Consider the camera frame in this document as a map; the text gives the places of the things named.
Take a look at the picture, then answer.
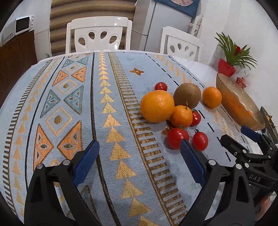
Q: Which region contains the blue fridge cover cloth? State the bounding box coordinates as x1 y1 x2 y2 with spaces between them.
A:
154 0 200 17

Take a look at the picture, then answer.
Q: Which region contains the white chair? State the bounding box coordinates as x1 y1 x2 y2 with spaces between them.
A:
160 26 203 62
66 16 132 54

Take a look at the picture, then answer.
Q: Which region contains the red paper ornament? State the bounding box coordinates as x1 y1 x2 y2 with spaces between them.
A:
236 77 247 89

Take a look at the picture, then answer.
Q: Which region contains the cherry tomato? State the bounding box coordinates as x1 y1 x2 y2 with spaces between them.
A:
190 110 201 127
154 82 168 91

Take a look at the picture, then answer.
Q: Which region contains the white microwave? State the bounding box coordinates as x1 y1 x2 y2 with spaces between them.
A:
1 15 34 46

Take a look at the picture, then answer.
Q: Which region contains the white patterned hanging decoration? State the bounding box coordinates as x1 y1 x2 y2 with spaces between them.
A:
188 15 204 37

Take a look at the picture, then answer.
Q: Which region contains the brown ribbed glass bowl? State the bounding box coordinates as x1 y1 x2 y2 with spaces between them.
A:
216 73 265 131

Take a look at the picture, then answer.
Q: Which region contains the potted plant red pot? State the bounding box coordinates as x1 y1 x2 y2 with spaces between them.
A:
214 31 258 78

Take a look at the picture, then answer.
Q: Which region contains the patterned light blue tablecloth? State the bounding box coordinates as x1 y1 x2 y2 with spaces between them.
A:
1 51 251 225

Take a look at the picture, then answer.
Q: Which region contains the smooth orange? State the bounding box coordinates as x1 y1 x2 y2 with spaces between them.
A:
202 87 222 109

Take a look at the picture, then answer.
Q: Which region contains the oval tomato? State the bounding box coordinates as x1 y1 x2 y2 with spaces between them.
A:
192 129 209 152

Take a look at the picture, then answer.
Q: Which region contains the large brown kiwi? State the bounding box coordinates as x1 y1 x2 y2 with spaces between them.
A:
173 83 201 109

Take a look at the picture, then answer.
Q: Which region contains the tangerine with stem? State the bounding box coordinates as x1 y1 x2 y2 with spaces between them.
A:
170 103 193 128

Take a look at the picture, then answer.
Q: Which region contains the right hand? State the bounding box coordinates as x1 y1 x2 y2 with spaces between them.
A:
255 192 277 225

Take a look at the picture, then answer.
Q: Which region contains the white chair right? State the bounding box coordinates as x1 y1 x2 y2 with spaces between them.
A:
160 26 203 62

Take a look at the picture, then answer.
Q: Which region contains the large red tomato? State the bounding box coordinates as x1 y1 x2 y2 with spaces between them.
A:
166 128 189 150

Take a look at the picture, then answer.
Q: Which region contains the white chair left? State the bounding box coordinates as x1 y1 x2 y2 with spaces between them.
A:
66 16 132 54

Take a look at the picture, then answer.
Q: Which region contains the large orange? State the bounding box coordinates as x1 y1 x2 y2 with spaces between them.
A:
140 90 175 123

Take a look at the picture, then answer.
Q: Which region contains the brown wooden sideboard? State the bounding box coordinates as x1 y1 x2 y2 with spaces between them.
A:
0 31 38 104

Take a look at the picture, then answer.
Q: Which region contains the striped brown curtain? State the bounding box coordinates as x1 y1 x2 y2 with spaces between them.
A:
50 1 136 56

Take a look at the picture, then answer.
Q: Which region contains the silver refrigerator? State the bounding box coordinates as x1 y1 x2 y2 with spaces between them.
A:
130 0 192 53

